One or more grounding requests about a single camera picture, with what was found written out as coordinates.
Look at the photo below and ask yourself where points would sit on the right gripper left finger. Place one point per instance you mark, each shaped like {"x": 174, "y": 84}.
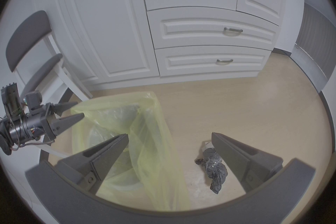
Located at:
{"x": 91, "y": 162}

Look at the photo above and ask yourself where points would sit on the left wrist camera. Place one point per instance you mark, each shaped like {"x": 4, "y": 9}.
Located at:
{"x": 32, "y": 99}

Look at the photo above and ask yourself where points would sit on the grey curtain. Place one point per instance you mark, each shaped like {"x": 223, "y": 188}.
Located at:
{"x": 317, "y": 47}

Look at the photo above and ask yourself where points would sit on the yellow plastic bag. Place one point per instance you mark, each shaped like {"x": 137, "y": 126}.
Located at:
{"x": 152, "y": 144}

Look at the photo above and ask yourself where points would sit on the grey white chair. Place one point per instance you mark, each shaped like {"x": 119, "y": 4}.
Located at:
{"x": 26, "y": 39}

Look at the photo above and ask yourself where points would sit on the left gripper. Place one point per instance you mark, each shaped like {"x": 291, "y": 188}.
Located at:
{"x": 34, "y": 125}

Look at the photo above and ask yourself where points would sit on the white wardrobe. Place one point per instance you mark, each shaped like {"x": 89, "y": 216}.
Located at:
{"x": 189, "y": 34}

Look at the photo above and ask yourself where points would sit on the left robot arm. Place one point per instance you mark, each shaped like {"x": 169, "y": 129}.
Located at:
{"x": 9, "y": 102}

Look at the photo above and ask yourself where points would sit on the white trash bin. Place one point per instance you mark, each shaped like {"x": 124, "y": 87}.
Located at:
{"x": 99, "y": 139}

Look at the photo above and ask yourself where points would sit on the black plastic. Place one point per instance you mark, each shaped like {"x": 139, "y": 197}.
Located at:
{"x": 216, "y": 173}

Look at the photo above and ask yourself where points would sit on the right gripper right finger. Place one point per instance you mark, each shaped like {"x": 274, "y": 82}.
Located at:
{"x": 246, "y": 165}

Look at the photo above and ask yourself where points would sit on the white printed wrapper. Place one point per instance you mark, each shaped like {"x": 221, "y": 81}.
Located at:
{"x": 206, "y": 144}

